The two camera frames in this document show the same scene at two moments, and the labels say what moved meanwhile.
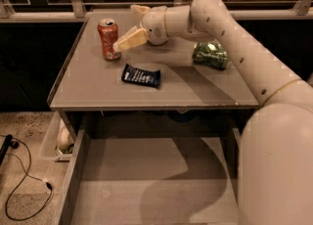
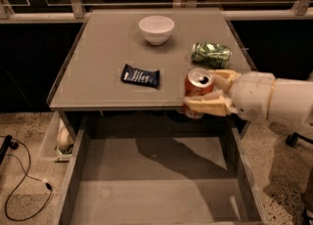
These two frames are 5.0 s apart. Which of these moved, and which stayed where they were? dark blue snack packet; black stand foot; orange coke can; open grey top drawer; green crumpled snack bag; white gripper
Moved: white gripper; orange coke can
Stayed: dark blue snack packet; open grey top drawer; black stand foot; green crumpled snack bag
